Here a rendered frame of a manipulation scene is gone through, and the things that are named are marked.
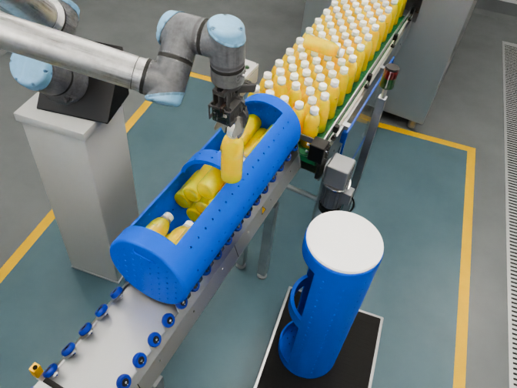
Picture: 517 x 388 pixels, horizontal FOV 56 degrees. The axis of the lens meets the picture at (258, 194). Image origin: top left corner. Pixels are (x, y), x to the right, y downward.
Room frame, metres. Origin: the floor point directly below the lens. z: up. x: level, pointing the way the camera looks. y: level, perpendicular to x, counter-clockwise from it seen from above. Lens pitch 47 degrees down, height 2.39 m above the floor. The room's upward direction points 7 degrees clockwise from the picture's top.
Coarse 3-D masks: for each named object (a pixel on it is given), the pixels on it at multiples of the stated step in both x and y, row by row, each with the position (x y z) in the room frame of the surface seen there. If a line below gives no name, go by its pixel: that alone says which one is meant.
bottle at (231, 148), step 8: (224, 136) 1.13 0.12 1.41; (224, 144) 1.11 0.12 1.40; (232, 144) 1.10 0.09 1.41; (240, 144) 1.11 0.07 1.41; (224, 152) 1.10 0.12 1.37; (232, 152) 1.10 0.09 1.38; (240, 152) 1.11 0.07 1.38; (224, 160) 1.10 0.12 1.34; (232, 160) 1.10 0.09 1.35; (240, 160) 1.11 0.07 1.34; (224, 168) 1.10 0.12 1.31; (232, 168) 1.09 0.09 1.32; (240, 168) 1.11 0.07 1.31; (224, 176) 1.10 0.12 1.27; (232, 176) 1.10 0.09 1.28; (240, 176) 1.11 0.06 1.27
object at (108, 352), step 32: (256, 224) 1.26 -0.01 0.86; (128, 288) 0.86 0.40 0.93; (128, 320) 0.74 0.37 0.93; (160, 320) 0.75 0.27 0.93; (192, 320) 0.81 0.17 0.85; (96, 352) 0.63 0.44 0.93; (128, 352) 0.64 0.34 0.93; (160, 352) 0.66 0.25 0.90; (64, 384) 0.52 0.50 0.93; (96, 384) 0.53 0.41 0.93
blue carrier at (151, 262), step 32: (256, 96) 1.62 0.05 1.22; (288, 128) 1.50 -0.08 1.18; (192, 160) 1.23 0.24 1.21; (256, 160) 1.28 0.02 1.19; (224, 192) 1.09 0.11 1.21; (256, 192) 1.20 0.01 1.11; (192, 224) 0.94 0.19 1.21; (224, 224) 1.00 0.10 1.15; (128, 256) 0.84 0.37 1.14; (160, 256) 0.80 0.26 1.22; (192, 256) 0.85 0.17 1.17; (160, 288) 0.80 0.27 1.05; (192, 288) 0.81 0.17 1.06
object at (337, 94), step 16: (336, 0) 2.90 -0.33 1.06; (384, 0) 2.92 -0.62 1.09; (400, 0) 3.00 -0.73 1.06; (352, 16) 2.72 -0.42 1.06; (400, 16) 3.11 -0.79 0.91; (336, 32) 2.54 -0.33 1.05; (368, 32) 2.51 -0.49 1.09; (384, 32) 2.66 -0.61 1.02; (368, 48) 2.41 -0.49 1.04; (288, 64) 2.12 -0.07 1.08; (320, 64) 2.19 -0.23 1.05; (336, 64) 2.17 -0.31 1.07; (352, 64) 2.19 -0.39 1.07; (304, 80) 2.01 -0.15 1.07; (352, 80) 2.18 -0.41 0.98; (336, 96) 1.95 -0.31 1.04
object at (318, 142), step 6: (318, 138) 1.67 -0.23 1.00; (306, 144) 1.65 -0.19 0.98; (312, 144) 1.63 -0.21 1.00; (318, 144) 1.63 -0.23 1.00; (324, 144) 1.63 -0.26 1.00; (306, 150) 1.65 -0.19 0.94; (312, 150) 1.62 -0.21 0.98; (318, 150) 1.61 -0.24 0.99; (324, 150) 1.60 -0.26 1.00; (312, 156) 1.61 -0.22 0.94; (318, 156) 1.60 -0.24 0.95; (324, 156) 1.62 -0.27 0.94; (318, 162) 1.60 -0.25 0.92
